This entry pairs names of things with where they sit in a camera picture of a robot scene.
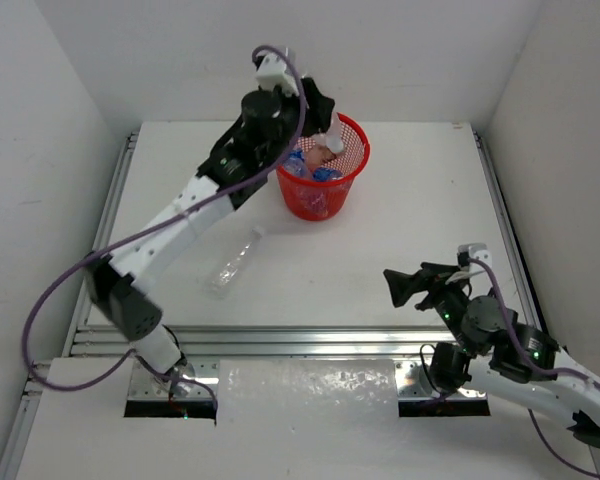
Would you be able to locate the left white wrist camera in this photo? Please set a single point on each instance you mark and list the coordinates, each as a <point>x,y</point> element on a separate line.
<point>273,72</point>

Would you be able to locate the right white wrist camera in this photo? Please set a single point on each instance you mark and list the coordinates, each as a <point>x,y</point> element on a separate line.
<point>470,258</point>

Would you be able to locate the aluminium rail frame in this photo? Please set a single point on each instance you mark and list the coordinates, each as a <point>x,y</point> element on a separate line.
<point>310,360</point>

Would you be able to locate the red plastic mesh basket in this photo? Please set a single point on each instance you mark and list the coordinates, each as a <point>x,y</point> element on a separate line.
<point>314,200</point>

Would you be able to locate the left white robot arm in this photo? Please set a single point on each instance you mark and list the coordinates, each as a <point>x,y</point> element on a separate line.
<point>238,164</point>

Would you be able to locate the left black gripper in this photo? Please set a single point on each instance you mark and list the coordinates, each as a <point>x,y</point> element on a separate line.
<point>313,103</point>

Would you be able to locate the clear bottle white cap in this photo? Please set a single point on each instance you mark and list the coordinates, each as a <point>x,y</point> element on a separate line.
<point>234,262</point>
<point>332,138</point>

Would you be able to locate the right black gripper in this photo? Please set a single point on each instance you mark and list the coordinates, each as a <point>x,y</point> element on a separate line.
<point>432,277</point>

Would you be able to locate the blue label bottle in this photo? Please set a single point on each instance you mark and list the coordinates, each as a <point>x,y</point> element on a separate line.
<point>296,165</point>
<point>324,174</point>

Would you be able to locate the red cap orange label bottle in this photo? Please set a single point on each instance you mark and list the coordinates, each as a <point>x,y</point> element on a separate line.
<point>318,156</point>

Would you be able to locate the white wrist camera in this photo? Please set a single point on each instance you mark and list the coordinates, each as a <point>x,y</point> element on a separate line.
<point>273,72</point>
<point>470,258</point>

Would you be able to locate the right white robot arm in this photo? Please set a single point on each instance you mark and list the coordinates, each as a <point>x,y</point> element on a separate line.
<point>494,353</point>

